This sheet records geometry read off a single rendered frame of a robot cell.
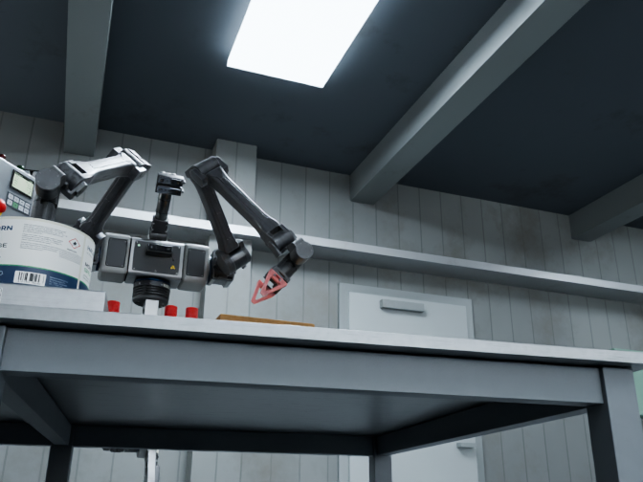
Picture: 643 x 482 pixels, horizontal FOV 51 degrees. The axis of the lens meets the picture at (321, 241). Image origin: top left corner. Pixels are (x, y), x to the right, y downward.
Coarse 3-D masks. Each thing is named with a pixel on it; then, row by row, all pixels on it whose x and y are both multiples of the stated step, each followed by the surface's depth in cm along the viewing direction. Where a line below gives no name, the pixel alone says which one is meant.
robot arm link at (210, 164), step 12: (192, 168) 225; (204, 168) 222; (192, 180) 231; (204, 192) 232; (204, 204) 236; (216, 204) 235; (216, 216) 236; (216, 228) 238; (228, 228) 240; (228, 240) 241; (240, 240) 246; (216, 252) 243; (228, 252) 242; (228, 264) 242
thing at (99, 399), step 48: (144, 336) 98; (192, 336) 97; (240, 336) 97; (288, 336) 98; (336, 336) 100; (384, 336) 102; (48, 384) 137; (96, 384) 136; (144, 384) 136; (288, 432) 215; (336, 432) 214; (384, 432) 212
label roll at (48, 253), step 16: (0, 224) 111; (16, 224) 111; (32, 224) 111; (48, 224) 113; (0, 240) 110; (16, 240) 110; (32, 240) 111; (48, 240) 112; (64, 240) 114; (80, 240) 117; (0, 256) 109; (16, 256) 109; (32, 256) 110; (48, 256) 111; (64, 256) 113; (80, 256) 116; (0, 272) 108; (16, 272) 108; (32, 272) 109; (48, 272) 110; (64, 272) 112; (80, 272) 116; (80, 288) 116
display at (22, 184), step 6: (12, 174) 188; (18, 174) 190; (12, 180) 187; (18, 180) 189; (24, 180) 191; (30, 180) 194; (12, 186) 187; (18, 186) 189; (24, 186) 191; (30, 186) 193; (24, 192) 191; (30, 192) 193; (30, 198) 193
